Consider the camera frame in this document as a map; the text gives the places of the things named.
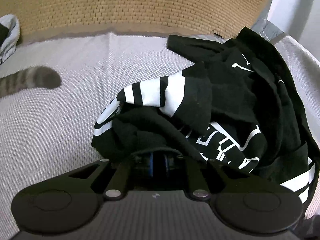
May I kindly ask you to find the folded woven rattan mattress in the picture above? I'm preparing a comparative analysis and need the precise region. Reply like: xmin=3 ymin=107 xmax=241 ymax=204
xmin=0 ymin=0 xmax=277 ymax=47

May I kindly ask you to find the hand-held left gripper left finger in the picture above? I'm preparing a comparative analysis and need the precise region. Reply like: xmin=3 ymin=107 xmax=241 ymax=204
xmin=54 ymin=152 xmax=154 ymax=201

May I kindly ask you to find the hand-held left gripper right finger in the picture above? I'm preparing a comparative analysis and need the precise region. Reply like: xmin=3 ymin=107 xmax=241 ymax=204
xmin=162 ymin=154 xmax=264 ymax=201

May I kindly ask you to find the black printed t-shirt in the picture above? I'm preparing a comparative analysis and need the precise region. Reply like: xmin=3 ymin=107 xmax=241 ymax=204
xmin=91 ymin=26 xmax=317 ymax=205

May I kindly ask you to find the grey and ginger cat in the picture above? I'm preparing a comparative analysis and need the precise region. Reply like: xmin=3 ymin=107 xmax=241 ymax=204
xmin=0 ymin=66 xmax=62 ymax=98

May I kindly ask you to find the grey and black clothes pile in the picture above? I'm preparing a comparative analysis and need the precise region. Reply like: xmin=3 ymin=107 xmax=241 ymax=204
xmin=0 ymin=15 xmax=20 ymax=65

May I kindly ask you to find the grey patterned pillow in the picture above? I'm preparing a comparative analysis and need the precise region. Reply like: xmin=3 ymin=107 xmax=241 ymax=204
xmin=251 ymin=17 xmax=288 ymax=43

